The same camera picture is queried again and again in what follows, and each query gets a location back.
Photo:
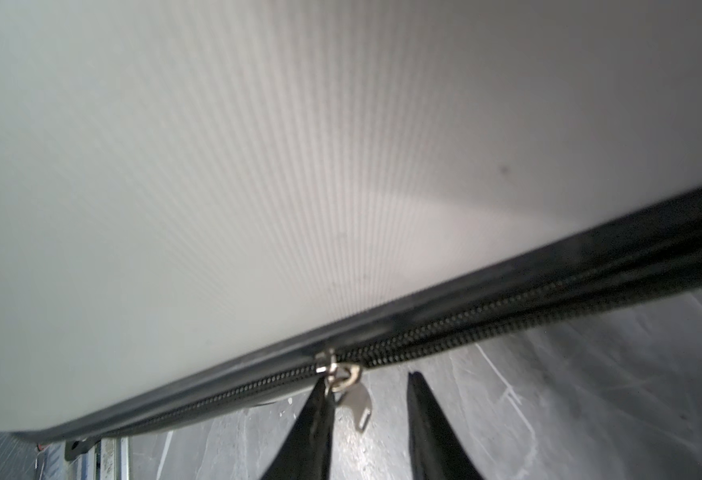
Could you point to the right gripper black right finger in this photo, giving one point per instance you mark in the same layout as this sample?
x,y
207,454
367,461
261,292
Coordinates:
x,y
434,449

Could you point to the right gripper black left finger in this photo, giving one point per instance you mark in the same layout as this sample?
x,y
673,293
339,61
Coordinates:
x,y
306,452

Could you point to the white black suitcase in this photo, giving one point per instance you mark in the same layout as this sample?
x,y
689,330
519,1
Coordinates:
x,y
199,198

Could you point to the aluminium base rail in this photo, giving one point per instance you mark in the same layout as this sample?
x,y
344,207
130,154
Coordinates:
x,y
102,459

